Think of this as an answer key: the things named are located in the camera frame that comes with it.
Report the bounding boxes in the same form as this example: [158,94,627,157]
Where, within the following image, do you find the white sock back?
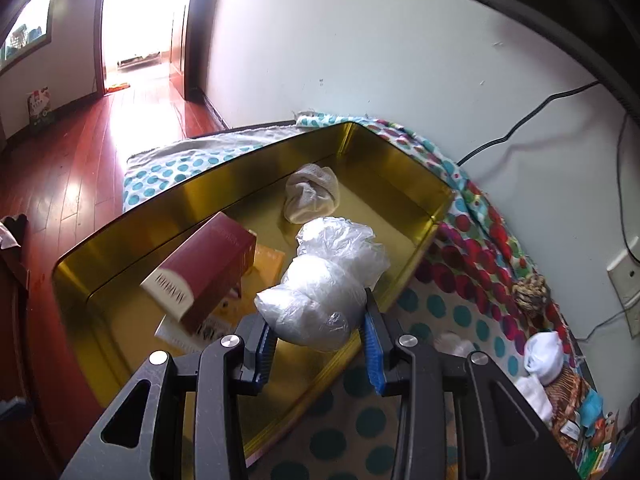
[523,332,564,386]

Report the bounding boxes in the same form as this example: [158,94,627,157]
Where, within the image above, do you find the brown snack bag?
[544,365,592,463]

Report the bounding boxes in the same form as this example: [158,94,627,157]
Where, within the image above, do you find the black cable left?
[455,79,601,167]

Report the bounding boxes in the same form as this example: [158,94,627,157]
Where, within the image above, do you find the white sock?
[523,332,564,386]
[514,375,553,427]

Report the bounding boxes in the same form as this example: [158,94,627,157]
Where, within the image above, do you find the black adapter cable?
[579,114,640,340]

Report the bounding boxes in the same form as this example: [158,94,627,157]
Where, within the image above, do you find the dark wooden door frame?
[168,0,224,138]

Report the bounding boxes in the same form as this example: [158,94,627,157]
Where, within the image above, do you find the white power socket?
[606,250,640,338]

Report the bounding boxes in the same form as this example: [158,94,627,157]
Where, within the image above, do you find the small box on floor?
[27,87,54,132]

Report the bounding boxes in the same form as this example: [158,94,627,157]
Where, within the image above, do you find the beige sock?
[283,164,341,224]

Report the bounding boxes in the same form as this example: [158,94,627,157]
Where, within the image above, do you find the blue cloth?
[579,389,603,428]

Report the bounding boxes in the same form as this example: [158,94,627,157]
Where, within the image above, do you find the gold interior tin box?
[52,122,452,479]

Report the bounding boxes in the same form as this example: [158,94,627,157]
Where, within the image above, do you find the red cigarette box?
[141,212,257,334]

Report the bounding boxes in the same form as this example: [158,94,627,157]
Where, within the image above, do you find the clear plastic bag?
[434,332,475,358]
[254,217,390,352]

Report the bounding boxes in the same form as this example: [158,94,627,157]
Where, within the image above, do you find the white sock front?
[514,375,553,427]

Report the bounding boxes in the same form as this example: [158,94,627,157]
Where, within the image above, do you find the polka dot tablecloth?
[120,110,609,480]

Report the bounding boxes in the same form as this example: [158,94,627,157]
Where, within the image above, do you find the yellow medicine box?
[154,244,285,353]

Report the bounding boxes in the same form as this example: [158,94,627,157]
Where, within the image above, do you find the green red medicine box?
[577,442,614,480]

